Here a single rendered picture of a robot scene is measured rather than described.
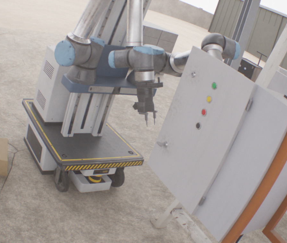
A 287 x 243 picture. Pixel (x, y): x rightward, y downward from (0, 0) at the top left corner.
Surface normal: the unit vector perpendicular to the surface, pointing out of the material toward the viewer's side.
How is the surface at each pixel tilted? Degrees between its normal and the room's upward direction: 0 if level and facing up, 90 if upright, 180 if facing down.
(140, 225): 0
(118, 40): 90
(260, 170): 90
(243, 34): 90
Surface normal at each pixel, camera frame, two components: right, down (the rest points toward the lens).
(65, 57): -0.47, 0.27
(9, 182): 0.33, -0.87
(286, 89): -0.62, 0.09
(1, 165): 0.37, 0.47
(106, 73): 0.59, 0.49
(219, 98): -0.83, -0.08
